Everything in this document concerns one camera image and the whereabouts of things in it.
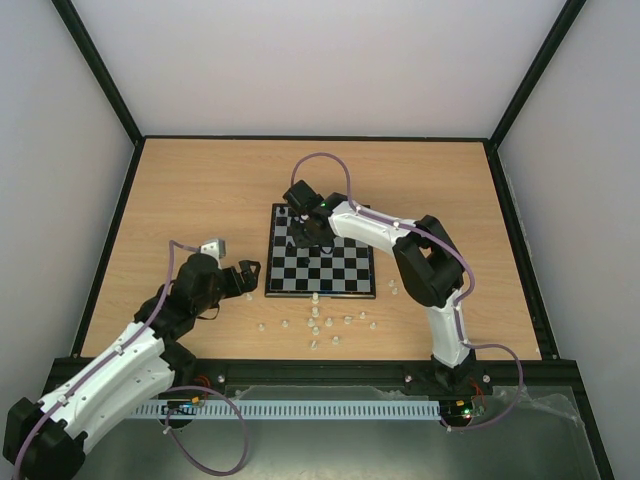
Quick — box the black and silver chessboard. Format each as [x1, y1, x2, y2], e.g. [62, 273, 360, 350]
[265, 203, 376, 299]

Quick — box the left controller circuit board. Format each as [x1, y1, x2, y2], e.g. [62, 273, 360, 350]
[160, 397, 206, 416]

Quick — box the black aluminium frame rail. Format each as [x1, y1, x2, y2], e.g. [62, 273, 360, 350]
[49, 357, 581, 396]

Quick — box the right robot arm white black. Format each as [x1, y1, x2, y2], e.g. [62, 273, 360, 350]
[283, 180, 475, 392]

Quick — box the light blue slotted cable duct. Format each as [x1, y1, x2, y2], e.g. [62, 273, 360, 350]
[129, 400, 441, 421]

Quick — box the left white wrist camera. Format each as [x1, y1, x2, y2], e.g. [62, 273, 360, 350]
[199, 238, 226, 261]

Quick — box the right controller circuit board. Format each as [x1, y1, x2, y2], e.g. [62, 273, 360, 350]
[439, 396, 487, 423]

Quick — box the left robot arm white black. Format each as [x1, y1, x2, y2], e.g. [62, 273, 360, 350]
[3, 253, 261, 479]

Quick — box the clear plastic sheet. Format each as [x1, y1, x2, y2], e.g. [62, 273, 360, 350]
[77, 387, 598, 479]

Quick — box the controller circuit board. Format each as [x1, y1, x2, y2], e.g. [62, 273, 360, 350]
[160, 397, 206, 416]
[439, 396, 487, 423]

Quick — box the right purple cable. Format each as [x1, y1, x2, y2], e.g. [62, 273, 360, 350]
[291, 152, 525, 434]

